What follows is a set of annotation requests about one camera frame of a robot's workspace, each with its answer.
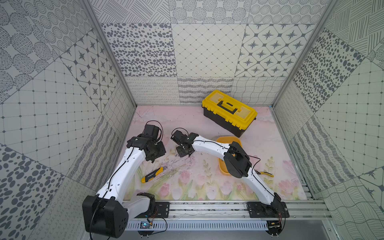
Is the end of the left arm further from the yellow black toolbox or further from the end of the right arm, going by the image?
the yellow black toolbox

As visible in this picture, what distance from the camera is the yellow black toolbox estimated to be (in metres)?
0.93

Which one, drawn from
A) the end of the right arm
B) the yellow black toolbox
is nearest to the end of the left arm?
the end of the right arm
